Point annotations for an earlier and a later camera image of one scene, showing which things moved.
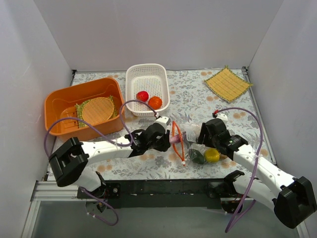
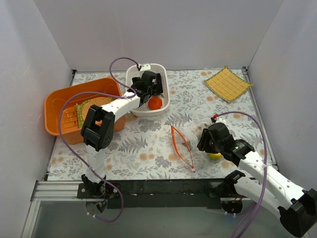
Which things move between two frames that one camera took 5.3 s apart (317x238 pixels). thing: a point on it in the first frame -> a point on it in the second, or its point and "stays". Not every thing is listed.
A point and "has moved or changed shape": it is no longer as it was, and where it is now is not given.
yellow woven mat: [228, 85] stays
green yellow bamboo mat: [79, 107] stays
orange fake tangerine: [156, 102] stays
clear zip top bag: [194, 153] has moved or changed shape
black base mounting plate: [159, 194] stays
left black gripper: [166, 140] -> [155, 84]
